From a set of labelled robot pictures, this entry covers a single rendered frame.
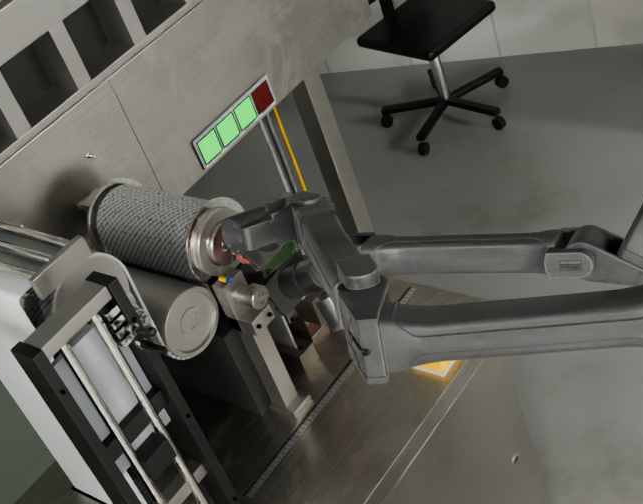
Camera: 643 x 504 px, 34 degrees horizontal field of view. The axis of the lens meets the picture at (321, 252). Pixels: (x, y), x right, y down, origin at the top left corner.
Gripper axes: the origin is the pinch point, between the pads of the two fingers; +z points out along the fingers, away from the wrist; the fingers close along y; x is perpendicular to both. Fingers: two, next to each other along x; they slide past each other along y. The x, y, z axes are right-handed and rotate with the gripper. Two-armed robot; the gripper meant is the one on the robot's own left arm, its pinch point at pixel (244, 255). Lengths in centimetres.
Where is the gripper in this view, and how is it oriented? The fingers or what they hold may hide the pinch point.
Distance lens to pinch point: 174.9
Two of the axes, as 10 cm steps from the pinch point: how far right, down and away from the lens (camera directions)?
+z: -4.2, 3.5, 8.3
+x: -7.2, -6.9, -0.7
